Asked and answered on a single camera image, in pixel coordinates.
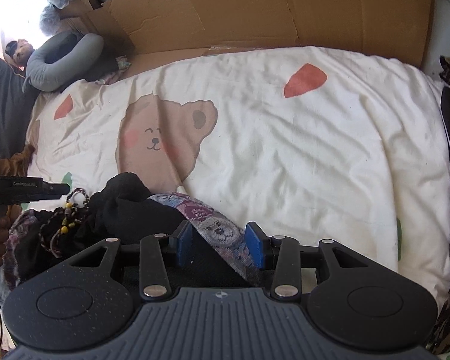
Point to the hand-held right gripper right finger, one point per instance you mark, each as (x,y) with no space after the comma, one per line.
(255,245)

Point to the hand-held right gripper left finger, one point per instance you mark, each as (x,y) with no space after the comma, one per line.
(183,242)

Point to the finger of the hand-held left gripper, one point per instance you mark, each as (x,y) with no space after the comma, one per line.
(58,190)

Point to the black bear print pants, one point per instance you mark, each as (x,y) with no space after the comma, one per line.
(135,210)

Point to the brown garment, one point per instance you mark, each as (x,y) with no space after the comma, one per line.
(7,165)

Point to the cream bear print bedsheet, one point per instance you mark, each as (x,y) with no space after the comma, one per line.
(285,138)

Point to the grey neck pillow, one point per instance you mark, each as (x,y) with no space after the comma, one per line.
(48,78)

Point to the black cloth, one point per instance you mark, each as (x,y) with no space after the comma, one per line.
(97,77)

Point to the brown teddy bear toy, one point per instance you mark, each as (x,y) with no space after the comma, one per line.
(20,50)

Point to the floral cloth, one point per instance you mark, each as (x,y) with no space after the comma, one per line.
(122,63)

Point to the grey fluffy toy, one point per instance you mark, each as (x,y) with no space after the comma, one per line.
(50,18)

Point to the flattened cardboard sheet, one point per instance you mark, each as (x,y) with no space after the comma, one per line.
(228,7)

